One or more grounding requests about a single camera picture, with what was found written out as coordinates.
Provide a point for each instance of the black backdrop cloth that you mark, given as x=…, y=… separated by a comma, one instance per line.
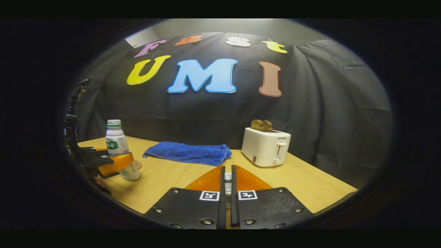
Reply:
x=310, y=113

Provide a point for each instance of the blue towel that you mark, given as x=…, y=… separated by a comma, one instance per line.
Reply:
x=189, y=153

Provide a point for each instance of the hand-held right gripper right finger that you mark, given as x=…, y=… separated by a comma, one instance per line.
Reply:
x=234, y=206

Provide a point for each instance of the round brown coaster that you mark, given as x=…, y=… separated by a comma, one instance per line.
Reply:
x=138, y=164

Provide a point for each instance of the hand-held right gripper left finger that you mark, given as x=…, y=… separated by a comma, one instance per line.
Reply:
x=222, y=186

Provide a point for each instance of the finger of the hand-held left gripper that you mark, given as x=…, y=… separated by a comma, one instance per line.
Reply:
x=89, y=149
x=98, y=160

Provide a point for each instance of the white green-label water bottle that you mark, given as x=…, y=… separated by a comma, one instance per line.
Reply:
x=117, y=143

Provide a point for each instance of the white toaster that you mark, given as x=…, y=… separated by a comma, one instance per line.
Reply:
x=263, y=148

